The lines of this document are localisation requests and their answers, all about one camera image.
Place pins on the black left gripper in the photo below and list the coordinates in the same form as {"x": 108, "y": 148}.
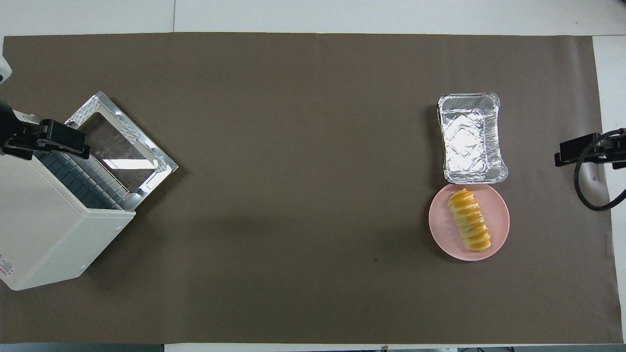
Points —
{"x": 27, "y": 132}

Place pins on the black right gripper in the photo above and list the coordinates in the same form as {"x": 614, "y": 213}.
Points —
{"x": 617, "y": 145}

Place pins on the aluminium foil tray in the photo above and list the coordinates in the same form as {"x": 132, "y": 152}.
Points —
{"x": 469, "y": 142}

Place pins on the yellow twisted bread roll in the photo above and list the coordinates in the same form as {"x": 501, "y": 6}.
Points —
{"x": 469, "y": 220}

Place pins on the cream white toaster oven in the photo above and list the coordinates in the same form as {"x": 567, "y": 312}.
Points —
{"x": 44, "y": 225}

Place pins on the pink round plate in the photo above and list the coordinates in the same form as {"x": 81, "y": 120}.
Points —
{"x": 441, "y": 227}

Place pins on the brown paper table mat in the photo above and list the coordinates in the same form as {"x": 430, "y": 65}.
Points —
{"x": 313, "y": 205}

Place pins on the glass oven door metal frame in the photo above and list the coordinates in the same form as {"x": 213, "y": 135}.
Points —
{"x": 120, "y": 146}

